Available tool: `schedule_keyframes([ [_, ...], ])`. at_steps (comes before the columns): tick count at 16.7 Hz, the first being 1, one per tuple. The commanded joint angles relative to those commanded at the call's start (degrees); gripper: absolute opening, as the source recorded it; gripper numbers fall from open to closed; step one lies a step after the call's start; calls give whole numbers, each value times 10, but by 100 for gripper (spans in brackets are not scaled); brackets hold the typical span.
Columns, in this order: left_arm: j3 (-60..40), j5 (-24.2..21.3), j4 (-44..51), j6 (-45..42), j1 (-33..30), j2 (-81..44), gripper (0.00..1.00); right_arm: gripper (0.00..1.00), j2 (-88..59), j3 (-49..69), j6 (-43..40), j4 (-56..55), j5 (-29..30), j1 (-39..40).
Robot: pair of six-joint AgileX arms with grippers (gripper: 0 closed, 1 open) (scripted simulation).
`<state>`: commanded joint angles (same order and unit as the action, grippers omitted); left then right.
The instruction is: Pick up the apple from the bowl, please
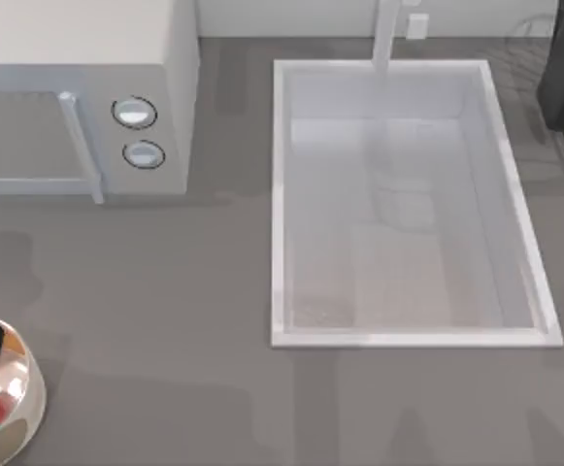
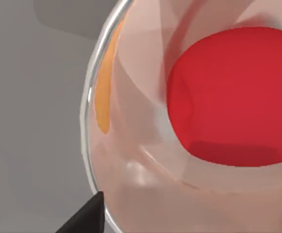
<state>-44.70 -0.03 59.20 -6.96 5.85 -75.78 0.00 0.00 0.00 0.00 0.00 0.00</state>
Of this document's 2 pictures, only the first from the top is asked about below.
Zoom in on pale microwave oven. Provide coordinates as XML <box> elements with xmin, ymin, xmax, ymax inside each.
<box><xmin>0</xmin><ymin>0</ymin><xmax>201</xmax><ymax>206</ymax></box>

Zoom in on large round microwave knob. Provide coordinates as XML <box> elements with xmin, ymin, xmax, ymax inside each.
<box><xmin>111</xmin><ymin>95</ymin><xmax>159</xmax><ymax>131</ymax></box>

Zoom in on white sink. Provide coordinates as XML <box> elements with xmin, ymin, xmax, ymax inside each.
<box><xmin>269</xmin><ymin>58</ymin><xmax>564</xmax><ymax>350</ymax></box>

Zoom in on tall white tap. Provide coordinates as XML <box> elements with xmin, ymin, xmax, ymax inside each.
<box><xmin>370</xmin><ymin>0</ymin><xmax>421</xmax><ymax>75</ymax></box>

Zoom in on pale microwave door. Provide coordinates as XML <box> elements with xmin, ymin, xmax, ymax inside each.
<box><xmin>0</xmin><ymin>73</ymin><xmax>106</xmax><ymax>205</ymax></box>

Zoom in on white wall socket plate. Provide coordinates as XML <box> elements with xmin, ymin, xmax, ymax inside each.
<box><xmin>407</xmin><ymin>13</ymin><xmax>430</xmax><ymax>41</ymax></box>

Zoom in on shiny metal bowl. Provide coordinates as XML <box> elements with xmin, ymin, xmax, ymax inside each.
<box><xmin>0</xmin><ymin>314</ymin><xmax>49</xmax><ymax>461</ymax></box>

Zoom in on pale microwave door handle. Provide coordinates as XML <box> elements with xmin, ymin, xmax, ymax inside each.
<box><xmin>57</xmin><ymin>90</ymin><xmax>106</xmax><ymax>206</ymax></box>

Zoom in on small round microwave knob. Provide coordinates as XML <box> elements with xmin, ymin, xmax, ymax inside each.
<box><xmin>121</xmin><ymin>139</ymin><xmax>167</xmax><ymax>172</ymax></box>

